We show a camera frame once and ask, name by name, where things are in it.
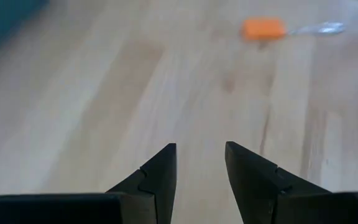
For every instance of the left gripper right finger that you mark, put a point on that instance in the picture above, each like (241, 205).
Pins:
(253, 186)

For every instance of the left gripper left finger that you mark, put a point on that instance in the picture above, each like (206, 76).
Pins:
(157, 193)

